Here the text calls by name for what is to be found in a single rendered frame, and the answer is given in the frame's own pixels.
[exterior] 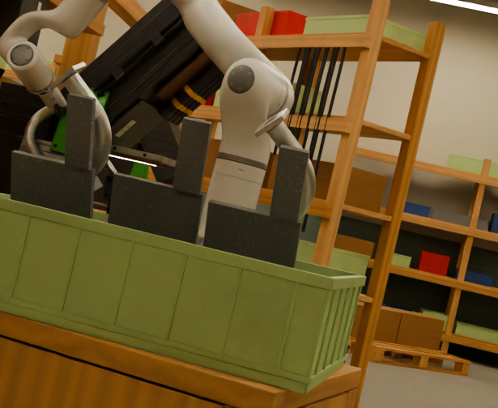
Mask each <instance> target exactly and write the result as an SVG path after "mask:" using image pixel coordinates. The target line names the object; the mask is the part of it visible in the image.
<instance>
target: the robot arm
mask: <svg viewBox="0 0 498 408"><path fill-rule="evenodd" d="M170 1H171V2H172V3H173V5H174V6H175V7H176V8H177V9H178V10H179V11H180V13H181V16H182V18H183V21H184V24H185V26H186V28H187V30H188V31H189V33H190V34H191V36H192V37H193V38H194V39H195V40H196V42H197V43H198V44H199V46H200V47H201V48H202V50H203V51H204V52H205V53H206V55H207V56H208V57H209V58H210V59H211V60H212V61H213V62H214V63H215V64H216V65H217V66H218V68H219V69H220V70H221V71H222V72H223V73H224V77H223V82H222V84H221V88H220V94H219V108H220V117H221V125H222V138H221V143H220V146H219V151H218V154H217V157H216V161H215V166H214V169H213V173H212V176H211V182H210V185H209V188H208V191H207V195H206V200H205V203H204V207H203V209H202V215H201V219H200V225H199V230H198V236H202V237H204V235H205V227H206V215H207V207H208V202H209V201H210V200H211V199H212V200H216V201H220V202H226V203H229V204H233V205H237V206H243V207H247V208H250V209H255V210H256V207H257V204H258V199H259V195H260V192H261V188H262V183H263V180H264V176H265V174H266V168H267V164H268V161H269V158H270V138H269V134H268V133H264V134H262V135H260V136H259V137H257V138H256V136H255V135H254V133H255V132H256V130H257V129H258V127H259V126H260V125H261V124H263V123H264V122H266V121H268V120H269V119H271V118H272V117H274V116H275V115H277V114H278V113H280V112H282V111H283V110H284V109H285V108H288V109H289V111H290V110H291V108H292V105H293V103H294V98H295V95H294V90H293V87H292V85H291V83H290V81H289V80H288V79H287V77H286V76H285V75H284V74H283V73H282V72H281V71H280V70H279V69H278V68H277V67H276V66H275V65H274V64H273V63H272V62H271V61H270V60H269V59H268V58H267V57H266V56H265V55H264V54H263V53H262V52H261V51H260V50H259V49H258V48H257V47H256V46H255V45H254V44H253V43H252V42H251V41H250V40H249V39H248V38H247V37H246V36H245V35H244V33H243V32H242V31H241V30H240V29H239V28H238V27H237V26H236V25H235V23H234V22H233V21H232V19H231V18H230V17H229V15H228V14H227V13H226V11H225V10H224V9H223V8H222V7H221V5H220V4H219V2H218V1H217V0H170ZM108 2H109V0H63V1H62V2H61V3H60V5H59V6H58V7H57V8H55V9H53V10H50V11H31V12H28V13H26V14H24V15H21V16H20V17H19V18H18V19H17V20H16V21H15V22H14V23H13V24H12V25H11V26H10V27H9V28H8V29H7V30H6V31H5V32H4V33H3V34H2V36H1V37H0V56H1V57H2V58H3V59H4V60H5V61H6V63H7V64H8V65H9V66H10V68H11V69H12V70H13V71H14V72H15V74H16V75H17V77H18V78H19V80H20V81H21V82H22V83H23V85H24V86H25V87H26V88H27V90H28V91H29V92H31V93H32V94H35V95H39V97H40V98H41V99H42V100H43V102H44V103H45V105H46V106H47V107H48V108H49V110H50V111H51V112H53V113H56V114H57V116H60V117H61V116H63V115H64V112H65V111H67V110H66V108H65V106H66V101H65V99H64V98H63V96H62V94H61V92H60V90H59V89H58V87H55V88H54V89H52V88H51V86H50V84H51V83H53V82H54V81H55V75H54V72H53V71H52V70H51V68H50V67H49V65H48V63H47V62H46V60H45V59H44V58H43V56H42V55H41V53H40V51H39V50H38V48H37V47H36V46H35V45H34V44H33V43H31V42H29V41H28V39H29V38H30V37H31V36H32V35H33V34H34V33H35V32H37V31H38V30H41V29H43V28H50V29H52V30H54V31H55V32H57V33H59V34H61V35H63V36H64V37H66V38H70V39H73V38H75V37H77V36H78V35H80V34H81V33H82V32H83V31H84V29H85V28H86V27H87V26H88V25H89V23H90V22H91V21H92V20H93V19H94V18H95V17H96V16H97V15H98V14H99V13H100V11H101V10H102V9H103V8H104V6H105V5H106V4H107V3H108Z"/></svg>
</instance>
